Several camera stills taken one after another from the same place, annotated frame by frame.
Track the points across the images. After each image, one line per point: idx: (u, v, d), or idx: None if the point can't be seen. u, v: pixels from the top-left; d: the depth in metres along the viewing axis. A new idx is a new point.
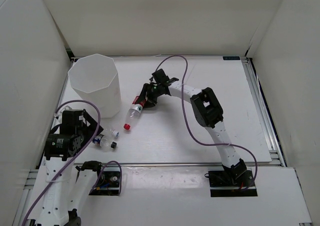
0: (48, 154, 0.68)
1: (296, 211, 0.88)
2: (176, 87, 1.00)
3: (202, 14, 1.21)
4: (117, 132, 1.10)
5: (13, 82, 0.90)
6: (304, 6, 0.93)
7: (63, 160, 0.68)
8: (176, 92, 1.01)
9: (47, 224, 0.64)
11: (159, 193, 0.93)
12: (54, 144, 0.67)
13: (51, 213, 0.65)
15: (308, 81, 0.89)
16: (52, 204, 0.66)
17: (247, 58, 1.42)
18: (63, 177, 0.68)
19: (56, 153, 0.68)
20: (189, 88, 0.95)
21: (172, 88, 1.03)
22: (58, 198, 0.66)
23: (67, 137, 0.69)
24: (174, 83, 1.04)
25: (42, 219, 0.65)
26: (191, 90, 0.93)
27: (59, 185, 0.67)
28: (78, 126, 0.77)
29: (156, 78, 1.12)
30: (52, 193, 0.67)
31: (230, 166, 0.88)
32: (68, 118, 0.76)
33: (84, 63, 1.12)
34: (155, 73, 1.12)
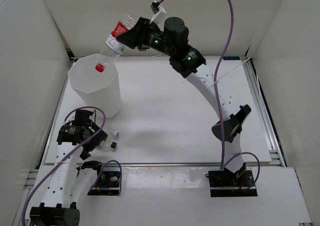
0: (61, 140, 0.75)
1: (296, 211, 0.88)
2: (204, 82, 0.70)
3: (202, 14, 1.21)
4: (117, 132, 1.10)
5: (13, 82, 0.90)
6: (304, 7, 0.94)
7: (73, 145, 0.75)
8: (199, 84, 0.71)
9: (51, 202, 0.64)
11: (159, 193, 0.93)
12: (67, 131, 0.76)
13: (55, 193, 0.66)
15: (308, 81, 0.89)
16: (58, 183, 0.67)
17: (247, 58, 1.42)
18: (72, 159, 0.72)
19: (67, 139, 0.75)
20: (225, 94, 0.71)
21: (196, 77, 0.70)
22: (64, 178, 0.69)
23: (79, 127, 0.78)
24: (202, 70, 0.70)
25: (45, 198, 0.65)
26: (227, 102, 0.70)
27: (67, 167, 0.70)
28: (88, 124, 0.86)
29: (172, 39, 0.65)
30: (59, 174, 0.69)
31: (234, 171, 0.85)
32: (79, 115, 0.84)
33: (85, 62, 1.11)
34: (176, 34, 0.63)
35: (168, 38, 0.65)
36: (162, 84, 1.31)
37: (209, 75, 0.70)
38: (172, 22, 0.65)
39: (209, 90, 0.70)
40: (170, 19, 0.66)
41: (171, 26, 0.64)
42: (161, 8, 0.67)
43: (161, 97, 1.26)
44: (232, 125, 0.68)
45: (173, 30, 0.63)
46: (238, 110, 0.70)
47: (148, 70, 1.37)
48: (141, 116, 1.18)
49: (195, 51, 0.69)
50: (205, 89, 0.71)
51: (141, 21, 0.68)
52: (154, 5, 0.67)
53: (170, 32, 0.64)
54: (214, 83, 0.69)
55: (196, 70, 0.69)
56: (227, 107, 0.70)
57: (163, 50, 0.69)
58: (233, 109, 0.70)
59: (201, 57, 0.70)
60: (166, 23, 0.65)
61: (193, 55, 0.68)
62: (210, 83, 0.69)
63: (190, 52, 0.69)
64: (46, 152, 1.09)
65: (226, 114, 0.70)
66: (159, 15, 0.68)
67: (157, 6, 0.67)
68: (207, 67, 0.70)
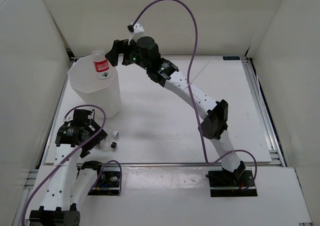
0: (59, 141, 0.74)
1: (296, 211, 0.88)
2: (178, 85, 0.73)
3: (202, 14, 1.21)
4: (117, 132, 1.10)
5: (13, 82, 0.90)
6: (304, 7, 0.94)
7: (71, 147, 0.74)
8: (175, 89, 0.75)
9: (50, 205, 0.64)
11: (159, 193, 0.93)
12: (65, 133, 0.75)
13: (55, 196, 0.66)
15: (308, 81, 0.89)
16: (57, 186, 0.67)
17: (247, 58, 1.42)
18: (71, 162, 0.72)
19: (66, 140, 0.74)
20: (201, 94, 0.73)
21: (171, 84, 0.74)
22: (63, 181, 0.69)
23: (77, 129, 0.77)
24: (175, 76, 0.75)
25: (45, 202, 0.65)
26: (203, 100, 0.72)
27: (66, 170, 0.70)
28: (87, 123, 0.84)
29: (145, 54, 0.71)
30: (58, 177, 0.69)
31: (233, 170, 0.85)
32: (77, 114, 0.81)
33: (84, 62, 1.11)
34: (148, 50, 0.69)
35: (141, 54, 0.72)
36: None
37: (182, 79, 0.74)
38: (144, 40, 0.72)
39: (185, 92, 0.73)
40: (142, 38, 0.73)
41: (143, 44, 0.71)
42: (136, 30, 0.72)
43: (161, 97, 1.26)
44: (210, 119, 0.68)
45: (144, 47, 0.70)
46: (215, 106, 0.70)
47: None
48: (141, 116, 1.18)
49: (169, 62, 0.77)
50: (181, 92, 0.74)
51: (117, 42, 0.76)
52: (130, 28, 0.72)
53: (142, 50, 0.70)
54: (187, 84, 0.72)
55: (170, 77, 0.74)
56: (203, 104, 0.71)
57: (140, 63, 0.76)
58: (209, 105, 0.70)
59: (174, 67, 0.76)
60: (138, 43, 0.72)
61: (167, 66, 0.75)
62: (184, 86, 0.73)
63: (164, 63, 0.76)
64: (46, 152, 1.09)
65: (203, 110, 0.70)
66: (136, 35, 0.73)
67: (132, 29, 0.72)
68: (180, 74, 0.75)
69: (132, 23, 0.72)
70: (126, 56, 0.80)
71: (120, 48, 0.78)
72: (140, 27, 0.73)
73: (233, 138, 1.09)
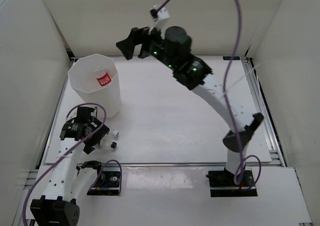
0: (64, 136, 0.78)
1: (296, 211, 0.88)
2: (213, 93, 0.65)
3: (203, 14, 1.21)
4: (117, 132, 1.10)
5: (13, 82, 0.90)
6: (304, 7, 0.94)
7: (75, 140, 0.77)
8: (208, 96, 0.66)
9: (51, 195, 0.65)
11: (159, 194, 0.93)
12: (69, 128, 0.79)
13: (57, 186, 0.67)
15: (308, 81, 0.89)
16: (59, 177, 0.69)
17: (247, 58, 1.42)
18: (74, 154, 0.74)
19: (70, 135, 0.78)
20: (237, 105, 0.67)
21: (204, 89, 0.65)
22: (65, 172, 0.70)
23: (81, 125, 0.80)
24: (209, 81, 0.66)
25: (47, 191, 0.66)
26: (239, 112, 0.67)
27: (68, 162, 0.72)
28: (90, 120, 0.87)
29: (175, 51, 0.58)
30: (61, 168, 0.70)
31: (237, 173, 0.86)
32: (81, 111, 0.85)
33: (84, 62, 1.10)
34: (180, 46, 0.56)
35: (170, 49, 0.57)
36: (162, 84, 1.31)
37: (216, 85, 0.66)
38: (174, 31, 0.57)
39: (220, 101, 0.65)
40: (171, 27, 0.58)
41: (173, 37, 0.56)
42: (160, 15, 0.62)
43: (161, 97, 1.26)
44: (248, 137, 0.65)
45: (177, 41, 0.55)
46: (252, 121, 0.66)
47: (148, 70, 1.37)
48: (141, 116, 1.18)
49: (200, 60, 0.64)
50: (215, 100, 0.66)
51: (135, 31, 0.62)
52: (154, 14, 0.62)
53: (171, 44, 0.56)
54: (224, 92, 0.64)
55: (203, 81, 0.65)
56: (240, 118, 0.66)
57: (163, 60, 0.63)
58: (247, 120, 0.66)
59: (207, 67, 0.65)
60: (166, 33, 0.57)
61: (198, 66, 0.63)
62: (220, 94, 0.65)
63: (194, 62, 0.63)
64: (46, 152, 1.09)
65: (240, 125, 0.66)
66: (160, 23, 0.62)
67: (156, 14, 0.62)
68: (213, 78, 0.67)
69: (157, 7, 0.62)
70: (143, 48, 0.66)
71: (138, 37, 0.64)
72: (165, 13, 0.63)
73: None
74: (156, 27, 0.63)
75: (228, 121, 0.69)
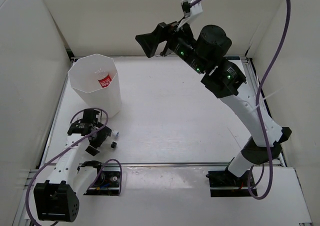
0: (71, 132, 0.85)
1: (296, 210, 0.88)
2: (246, 104, 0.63)
3: (203, 14, 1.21)
4: (117, 132, 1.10)
5: (14, 82, 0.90)
6: (304, 7, 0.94)
7: (82, 135, 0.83)
8: (239, 107, 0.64)
9: (55, 179, 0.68)
11: (159, 194, 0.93)
12: (77, 126, 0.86)
13: (61, 172, 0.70)
15: (308, 81, 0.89)
16: (64, 164, 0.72)
17: (247, 58, 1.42)
18: (80, 147, 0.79)
19: (77, 131, 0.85)
20: (268, 119, 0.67)
21: (238, 100, 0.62)
22: (70, 161, 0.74)
23: (87, 124, 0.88)
24: (242, 91, 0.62)
25: (51, 176, 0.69)
26: (270, 128, 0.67)
27: (74, 152, 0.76)
28: (95, 123, 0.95)
29: (209, 53, 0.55)
30: (66, 157, 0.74)
31: (239, 175, 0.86)
32: (87, 112, 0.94)
33: (84, 61, 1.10)
34: (217, 48, 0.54)
35: (204, 51, 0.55)
36: (162, 84, 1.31)
37: (249, 96, 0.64)
38: (210, 32, 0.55)
39: (252, 114, 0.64)
40: (205, 27, 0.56)
41: (210, 38, 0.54)
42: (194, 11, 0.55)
43: (161, 97, 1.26)
44: (274, 152, 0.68)
45: (214, 43, 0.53)
46: (279, 135, 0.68)
47: (148, 70, 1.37)
48: (141, 116, 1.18)
49: (233, 66, 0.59)
50: (246, 112, 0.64)
51: (163, 28, 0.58)
52: (185, 8, 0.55)
53: (210, 46, 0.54)
54: (258, 106, 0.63)
55: (237, 91, 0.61)
56: (270, 133, 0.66)
57: (192, 62, 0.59)
58: (275, 135, 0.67)
59: (241, 74, 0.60)
60: (203, 34, 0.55)
61: (232, 73, 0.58)
62: (252, 107, 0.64)
63: (228, 67, 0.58)
64: (46, 152, 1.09)
65: (270, 140, 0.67)
66: (191, 19, 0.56)
67: (189, 9, 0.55)
68: (247, 88, 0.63)
69: (190, 0, 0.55)
70: (168, 46, 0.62)
71: (164, 34, 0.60)
72: (198, 7, 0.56)
73: (233, 138, 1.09)
74: (185, 23, 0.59)
75: (254, 134, 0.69)
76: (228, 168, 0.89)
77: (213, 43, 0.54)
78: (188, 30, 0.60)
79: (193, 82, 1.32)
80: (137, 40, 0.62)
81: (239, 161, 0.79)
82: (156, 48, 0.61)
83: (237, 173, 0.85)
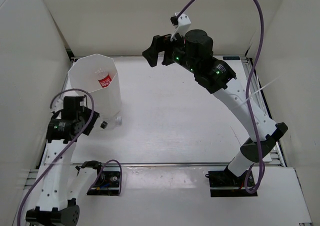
0: (50, 137, 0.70)
1: (295, 211, 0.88)
2: (235, 98, 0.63)
3: (203, 14, 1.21)
4: (121, 118, 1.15)
5: (14, 82, 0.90)
6: (304, 6, 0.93)
7: (64, 143, 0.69)
8: (230, 102, 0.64)
9: (46, 207, 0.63)
11: (159, 193, 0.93)
12: (56, 127, 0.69)
13: (50, 196, 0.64)
15: (309, 81, 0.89)
16: (51, 186, 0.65)
17: (247, 58, 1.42)
18: (65, 159, 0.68)
19: (58, 136, 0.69)
20: (260, 113, 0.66)
21: (227, 94, 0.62)
22: (58, 180, 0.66)
23: (69, 122, 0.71)
24: (232, 85, 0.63)
25: (41, 201, 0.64)
26: (262, 121, 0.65)
27: (60, 168, 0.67)
28: (80, 111, 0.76)
29: (195, 52, 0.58)
30: (52, 175, 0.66)
31: (238, 175, 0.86)
32: (68, 103, 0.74)
33: (83, 61, 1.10)
34: (200, 46, 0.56)
35: (190, 51, 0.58)
36: (162, 84, 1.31)
37: (240, 89, 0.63)
38: (194, 34, 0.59)
39: (242, 108, 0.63)
40: (191, 30, 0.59)
41: (192, 38, 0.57)
42: (181, 22, 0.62)
43: (161, 97, 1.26)
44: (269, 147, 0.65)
45: (196, 42, 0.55)
46: (274, 130, 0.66)
47: (148, 70, 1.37)
48: (142, 116, 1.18)
49: (223, 63, 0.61)
50: (236, 106, 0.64)
51: (157, 39, 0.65)
52: (174, 21, 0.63)
53: (192, 45, 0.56)
54: (247, 99, 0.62)
55: (226, 85, 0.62)
56: (261, 126, 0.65)
57: (185, 63, 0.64)
58: (269, 129, 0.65)
59: (231, 71, 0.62)
60: (187, 36, 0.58)
61: (222, 69, 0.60)
62: (242, 100, 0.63)
63: (217, 65, 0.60)
64: (46, 152, 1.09)
65: (262, 134, 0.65)
66: (181, 29, 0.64)
67: (177, 21, 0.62)
68: (238, 83, 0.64)
69: (177, 13, 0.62)
70: (167, 54, 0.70)
71: (160, 44, 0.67)
72: (186, 18, 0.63)
73: (233, 139, 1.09)
74: (177, 33, 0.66)
75: (248, 129, 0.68)
76: (228, 167, 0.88)
77: (192, 43, 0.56)
78: (181, 38, 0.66)
79: (193, 82, 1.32)
80: (142, 55, 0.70)
81: (239, 161, 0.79)
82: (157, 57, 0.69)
83: (238, 173, 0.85)
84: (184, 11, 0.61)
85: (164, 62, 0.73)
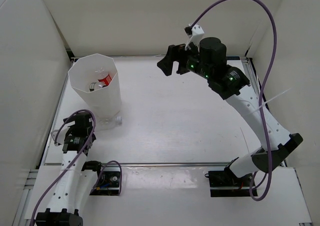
0: (66, 149, 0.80)
1: (296, 211, 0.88)
2: (247, 105, 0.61)
3: (203, 13, 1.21)
4: (121, 118, 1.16)
5: (13, 82, 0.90)
6: (304, 7, 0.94)
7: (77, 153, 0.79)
8: (241, 108, 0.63)
9: (56, 208, 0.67)
11: (159, 194, 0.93)
12: (72, 141, 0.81)
13: (61, 198, 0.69)
15: (309, 81, 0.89)
16: (63, 189, 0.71)
17: (247, 58, 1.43)
18: (77, 167, 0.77)
19: (73, 148, 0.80)
20: (273, 121, 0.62)
21: (239, 100, 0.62)
22: (69, 185, 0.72)
23: (82, 138, 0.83)
24: (245, 92, 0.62)
25: (51, 204, 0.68)
26: (275, 130, 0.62)
27: (72, 174, 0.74)
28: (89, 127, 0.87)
29: (209, 58, 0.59)
30: (65, 180, 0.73)
31: (240, 175, 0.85)
32: (79, 121, 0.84)
33: (85, 61, 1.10)
34: (213, 52, 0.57)
35: (204, 57, 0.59)
36: (162, 84, 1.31)
37: (253, 97, 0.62)
38: (208, 41, 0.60)
39: (254, 115, 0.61)
40: (205, 37, 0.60)
41: (207, 45, 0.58)
42: (195, 32, 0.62)
43: (161, 96, 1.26)
44: (281, 157, 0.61)
45: (209, 48, 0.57)
46: (287, 140, 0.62)
47: (148, 70, 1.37)
48: (142, 116, 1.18)
49: (237, 70, 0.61)
50: (248, 113, 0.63)
51: (172, 48, 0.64)
52: (188, 30, 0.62)
53: (206, 51, 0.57)
54: (260, 106, 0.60)
55: (239, 91, 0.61)
56: (274, 135, 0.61)
57: (200, 72, 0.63)
58: (282, 138, 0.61)
59: (244, 77, 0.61)
60: (202, 43, 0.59)
61: (235, 76, 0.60)
62: (255, 107, 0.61)
63: (231, 71, 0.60)
64: (46, 152, 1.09)
65: (273, 143, 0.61)
66: (195, 38, 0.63)
67: (191, 31, 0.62)
68: (251, 89, 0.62)
69: (191, 24, 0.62)
70: (181, 64, 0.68)
71: (175, 54, 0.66)
72: (199, 29, 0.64)
73: (233, 138, 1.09)
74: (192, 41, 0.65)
75: (260, 136, 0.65)
76: (229, 167, 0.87)
77: (206, 49, 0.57)
78: (195, 47, 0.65)
79: (193, 82, 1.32)
80: (157, 65, 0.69)
81: (243, 164, 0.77)
82: (172, 67, 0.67)
83: (240, 173, 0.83)
84: (198, 21, 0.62)
85: (178, 73, 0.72)
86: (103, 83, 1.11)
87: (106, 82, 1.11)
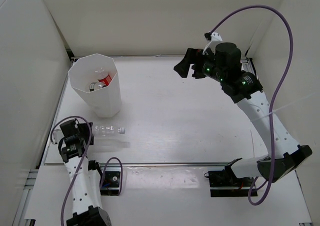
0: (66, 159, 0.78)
1: (296, 211, 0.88)
2: (257, 110, 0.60)
3: (202, 14, 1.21)
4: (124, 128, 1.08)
5: (13, 82, 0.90)
6: (304, 7, 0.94)
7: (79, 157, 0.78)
8: (251, 113, 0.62)
9: (82, 208, 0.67)
11: (159, 193, 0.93)
12: (68, 150, 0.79)
13: (82, 199, 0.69)
15: (309, 81, 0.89)
16: (81, 192, 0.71)
17: (247, 58, 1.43)
18: (84, 169, 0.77)
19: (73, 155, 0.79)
20: (281, 129, 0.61)
21: (248, 104, 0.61)
22: (84, 185, 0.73)
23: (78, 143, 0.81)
24: (256, 97, 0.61)
25: (76, 208, 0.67)
26: (282, 138, 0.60)
27: (82, 175, 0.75)
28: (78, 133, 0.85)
29: (223, 61, 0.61)
30: (79, 183, 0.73)
31: (240, 176, 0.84)
32: (65, 130, 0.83)
33: (85, 61, 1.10)
34: (227, 55, 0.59)
35: (219, 60, 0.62)
36: (162, 84, 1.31)
37: (264, 103, 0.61)
38: (224, 45, 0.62)
39: (262, 121, 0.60)
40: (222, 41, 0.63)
41: (223, 48, 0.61)
42: (215, 37, 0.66)
43: (161, 96, 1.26)
44: (286, 166, 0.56)
45: (224, 52, 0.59)
46: (294, 151, 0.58)
47: (147, 70, 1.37)
48: (141, 116, 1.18)
49: (251, 75, 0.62)
50: (257, 119, 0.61)
51: (191, 50, 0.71)
52: (208, 36, 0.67)
53: (220, 53, 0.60)
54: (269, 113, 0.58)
55: (250, 96, 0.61)
56: (280, 143, 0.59)
57: (214, 75, 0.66)
58: (288, 147, 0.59)
59: (258, 83, 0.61)
60: (217, 46, 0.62)
61: (249, 80, 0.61)
62: (265, 114, 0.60)
63: (245, 76, 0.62)
64: (46, 152, 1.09)
65: (279, 151, 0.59)
66: (214, 44, 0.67)
67: (210, 36, 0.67)
68: (263, 95, 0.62)
69: (210, 30, 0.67)
70: (197, 68, 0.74)
71: (193, 56, 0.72)
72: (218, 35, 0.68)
73: (233, 138, 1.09)
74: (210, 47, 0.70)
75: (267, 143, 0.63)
76: (231, 167, 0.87)
77: (220, 52, 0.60)
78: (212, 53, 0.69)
79: (193, 82, 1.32)
80: (174, 68, 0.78)
81: (245, 166, 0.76)
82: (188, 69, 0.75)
83: (240, 175, 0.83)
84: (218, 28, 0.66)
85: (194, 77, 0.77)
86: (104, 83, 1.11)
87: (106, 81, 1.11)
